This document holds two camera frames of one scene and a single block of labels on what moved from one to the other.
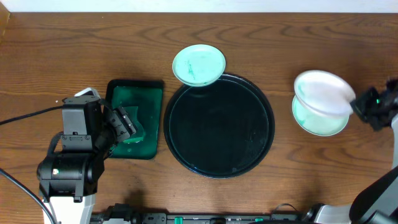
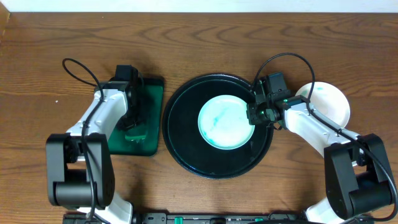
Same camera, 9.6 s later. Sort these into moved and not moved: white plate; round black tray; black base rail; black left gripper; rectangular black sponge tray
Moved: white plate; black left gripper
Not moved: black base rail; rectangular black sponge tray; round black tray
